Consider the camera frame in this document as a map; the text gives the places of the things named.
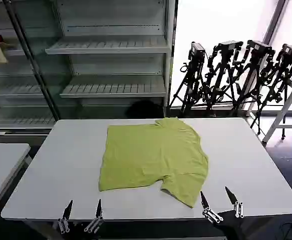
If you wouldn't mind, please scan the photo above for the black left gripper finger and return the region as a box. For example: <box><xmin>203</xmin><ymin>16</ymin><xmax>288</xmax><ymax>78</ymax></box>
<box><xmin>84</xmin><ymin>198</ymin><xmax>104</xmax><ymax>233</ymax></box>
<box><xmin>58</xmin><ymin>199</ymin><xmax>74</xmax><ymax>234</ymax></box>

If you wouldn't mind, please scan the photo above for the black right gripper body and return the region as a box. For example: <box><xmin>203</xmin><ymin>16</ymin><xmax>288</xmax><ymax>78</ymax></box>
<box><xmin>215</xmin><ymin>209</ymin><xmax>244</xmax><ymax>240</ymax></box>

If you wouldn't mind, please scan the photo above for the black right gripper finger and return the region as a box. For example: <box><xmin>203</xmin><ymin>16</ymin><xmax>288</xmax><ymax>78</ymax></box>
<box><xmin>200</xmin><ymin>190</ymin><xmax>223</xmax><ymax>224</ymax></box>
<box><xmin>224</xmin><ymin>186</ymin><xmax>244</xmax><ymax>218</ymax></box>

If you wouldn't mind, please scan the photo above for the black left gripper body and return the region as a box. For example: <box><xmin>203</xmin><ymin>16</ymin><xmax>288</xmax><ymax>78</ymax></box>
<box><xmin>69</xmin><ymin>220</ymin><xmax>94</xmax><ymax>240</ymax></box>

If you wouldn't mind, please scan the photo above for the lime green t-shirt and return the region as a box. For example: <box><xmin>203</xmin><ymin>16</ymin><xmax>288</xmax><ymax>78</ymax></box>
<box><xmin>98</xmin><ymin>117</ymin><xmax>209</xmax><ymax>209</ymax></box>

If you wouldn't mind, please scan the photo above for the grey side table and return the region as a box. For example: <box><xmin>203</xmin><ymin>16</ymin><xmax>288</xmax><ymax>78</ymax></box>
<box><xmin>0</xmin><ymin>142</ymin><xmax>33</xmax><ymax>221</ymax></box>

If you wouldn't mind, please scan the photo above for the white-legged side table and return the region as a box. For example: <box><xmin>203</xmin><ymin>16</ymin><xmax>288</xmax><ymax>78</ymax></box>
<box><xmin>245</xmin><ymin>65</ymin><xmax>292</xmax><ymax>144</ymax></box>

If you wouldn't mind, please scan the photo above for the black bag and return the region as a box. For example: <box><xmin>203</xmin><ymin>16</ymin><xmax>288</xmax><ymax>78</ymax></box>
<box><xmin>124</xmin><ymin>99</ymin><xmax>164</xmax><ymax>119</ymax></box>

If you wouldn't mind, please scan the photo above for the glass-fronted grey shelf rack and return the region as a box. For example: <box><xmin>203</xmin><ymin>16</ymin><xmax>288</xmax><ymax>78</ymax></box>
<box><xmin>0</xmin><ymin>0</ymin><xmax>61</xmax><ymax>131</ymax></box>

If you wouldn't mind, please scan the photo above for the grey metal shelf unit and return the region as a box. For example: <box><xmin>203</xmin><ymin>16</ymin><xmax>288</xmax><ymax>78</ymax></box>
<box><xmin>45</xmin><ymin>0</ymin><xmax>179</xmax><ymax>119</ymax></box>

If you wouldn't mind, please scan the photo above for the black tripod with camera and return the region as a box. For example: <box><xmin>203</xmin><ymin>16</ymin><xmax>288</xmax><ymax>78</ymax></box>
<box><xmin>232</xmin><ymin>39</ymin><xmax>274</xmax><ymax>119</ymax></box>
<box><xmin>169</xmin><ymin>41</ymin><xmax>208</xmax><ymax>118</ymax></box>
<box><xmin>250</xmin><ymin>43</ymin><xmax>292</xmax><ymax>136</ymax></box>
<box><xmin>202</xmin><ymin>39</ymin><xmax>244</xmax><ymax>118</ymax></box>

